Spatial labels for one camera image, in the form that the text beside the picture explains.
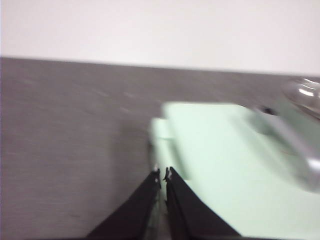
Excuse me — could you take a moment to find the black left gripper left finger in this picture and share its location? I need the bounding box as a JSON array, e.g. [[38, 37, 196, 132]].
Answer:
[[86, 166, 162, 240]]

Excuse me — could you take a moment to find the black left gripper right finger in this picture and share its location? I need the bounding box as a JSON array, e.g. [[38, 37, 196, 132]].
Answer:
[[162, 166, 242, 240]]

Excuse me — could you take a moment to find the glass pot lid green knob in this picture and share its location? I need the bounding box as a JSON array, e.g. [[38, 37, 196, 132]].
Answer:
[[282, 77, 320, 111]]

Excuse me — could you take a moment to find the chrome griddle cover handle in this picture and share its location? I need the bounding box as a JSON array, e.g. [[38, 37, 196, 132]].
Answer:
[[252, 106, 320, 192]]

